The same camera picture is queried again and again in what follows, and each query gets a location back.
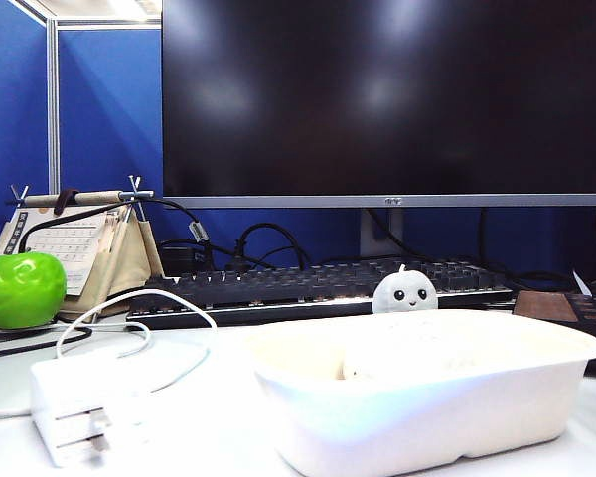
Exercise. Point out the white grey plush octopus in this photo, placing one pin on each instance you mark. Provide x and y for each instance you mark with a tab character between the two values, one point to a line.
406	293

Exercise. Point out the black mechanical keyboard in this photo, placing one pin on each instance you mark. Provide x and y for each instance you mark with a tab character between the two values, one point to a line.
278	285

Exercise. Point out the black power adapter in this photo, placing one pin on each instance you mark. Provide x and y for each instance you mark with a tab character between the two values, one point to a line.
179	258

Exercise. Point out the white steamed bun toy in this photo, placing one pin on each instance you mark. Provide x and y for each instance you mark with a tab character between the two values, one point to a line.
357	370

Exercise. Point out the black computer monitor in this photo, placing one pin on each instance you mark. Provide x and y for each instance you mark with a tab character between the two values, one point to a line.
377	99

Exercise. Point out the beige desk calendar stand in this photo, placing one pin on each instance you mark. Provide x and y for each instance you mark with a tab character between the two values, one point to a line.
119	258

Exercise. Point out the white rectangular food container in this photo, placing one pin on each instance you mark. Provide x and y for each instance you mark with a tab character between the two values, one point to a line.
402	422

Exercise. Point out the white charger block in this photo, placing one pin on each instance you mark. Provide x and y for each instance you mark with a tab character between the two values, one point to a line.
69	392

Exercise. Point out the green apple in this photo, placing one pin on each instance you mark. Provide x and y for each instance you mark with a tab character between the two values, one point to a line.
20	293

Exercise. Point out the silver partition frame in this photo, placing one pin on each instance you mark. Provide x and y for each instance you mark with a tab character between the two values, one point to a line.
52	124

